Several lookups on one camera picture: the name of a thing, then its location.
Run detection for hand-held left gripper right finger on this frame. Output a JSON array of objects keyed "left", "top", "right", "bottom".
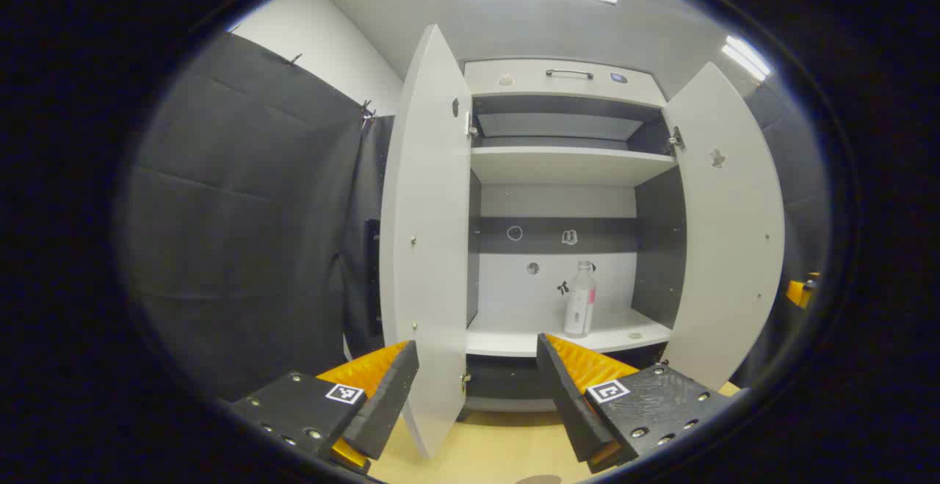
[{"left": 536, "top": 333, "right": 744, "bottom": 474}]

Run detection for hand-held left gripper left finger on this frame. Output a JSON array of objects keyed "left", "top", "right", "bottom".
[{"left": 230, "top": 340, "right": 420, "bottom": 476}]

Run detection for clear bottle with pink label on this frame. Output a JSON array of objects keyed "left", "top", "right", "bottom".
[{"left": 564, "top": 260, "right": 597, "bottom": 339}]

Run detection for white and grey cabinet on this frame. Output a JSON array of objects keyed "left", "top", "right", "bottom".
[{"left": 464, "top": 58, "right": 680, "bottom": 415}]

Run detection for white cabinet drawer front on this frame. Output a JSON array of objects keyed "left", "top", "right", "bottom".
[{"left": 464, "top": 58, "right": 668, "bottom": 108}]

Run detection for black backdrop cloth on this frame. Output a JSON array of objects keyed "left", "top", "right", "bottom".
[
  {"left": 121, "top": 31, "right": 397, "bottom": 402},
  {"left": 734, "top": 80, "right": 832, "bottom": 389}
]

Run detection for small ceiling light panel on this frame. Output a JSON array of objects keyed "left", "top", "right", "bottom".
[{"left": 721, "top": 35, "right": 772, "bottom": 82}]

